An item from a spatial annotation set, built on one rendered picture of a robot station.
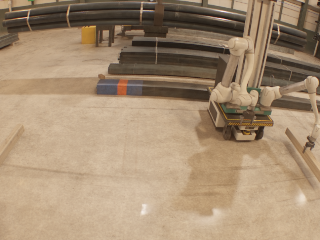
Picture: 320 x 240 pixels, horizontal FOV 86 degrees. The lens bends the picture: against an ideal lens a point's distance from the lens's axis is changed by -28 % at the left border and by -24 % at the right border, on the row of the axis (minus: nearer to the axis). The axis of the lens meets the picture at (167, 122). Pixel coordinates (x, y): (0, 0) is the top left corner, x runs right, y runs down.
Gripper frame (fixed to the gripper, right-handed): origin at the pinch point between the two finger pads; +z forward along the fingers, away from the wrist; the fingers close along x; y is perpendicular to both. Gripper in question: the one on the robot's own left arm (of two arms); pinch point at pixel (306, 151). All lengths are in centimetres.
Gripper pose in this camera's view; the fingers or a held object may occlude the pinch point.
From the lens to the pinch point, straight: 284.4
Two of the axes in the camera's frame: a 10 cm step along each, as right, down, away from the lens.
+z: -0.9, 8.4, 5.4
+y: 0.7, 5.4, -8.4
